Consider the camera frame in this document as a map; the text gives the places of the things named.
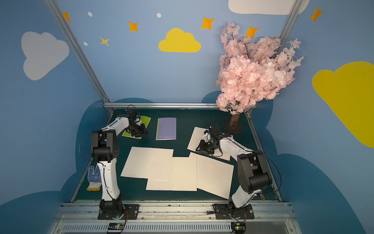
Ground green cover notebook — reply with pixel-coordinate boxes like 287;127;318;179
122;115;152;140

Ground white lined notebook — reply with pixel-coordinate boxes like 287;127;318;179
156;118;177;141

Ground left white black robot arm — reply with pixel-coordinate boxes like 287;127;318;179
91;108;148;207

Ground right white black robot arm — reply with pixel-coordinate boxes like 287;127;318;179
196;124;272;210

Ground white blue dotted work glove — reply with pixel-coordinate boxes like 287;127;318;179
87;165;102;191

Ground right controller board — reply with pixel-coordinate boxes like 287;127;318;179
231;222;246;234

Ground controller board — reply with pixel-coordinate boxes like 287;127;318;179
106;223;126;234
231;222;246;234

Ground pink cherry blossom tree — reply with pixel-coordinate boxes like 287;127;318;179
216;22;303;120

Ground left controller board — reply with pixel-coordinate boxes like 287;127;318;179
106;223;126;234

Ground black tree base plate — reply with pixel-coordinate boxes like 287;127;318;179
223;118;243;133

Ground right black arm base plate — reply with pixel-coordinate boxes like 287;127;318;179
212;203;255;219

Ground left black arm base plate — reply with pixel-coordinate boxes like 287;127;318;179
97;202;139;220

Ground aluminium rail frame front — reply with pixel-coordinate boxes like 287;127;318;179
49;200;302;234

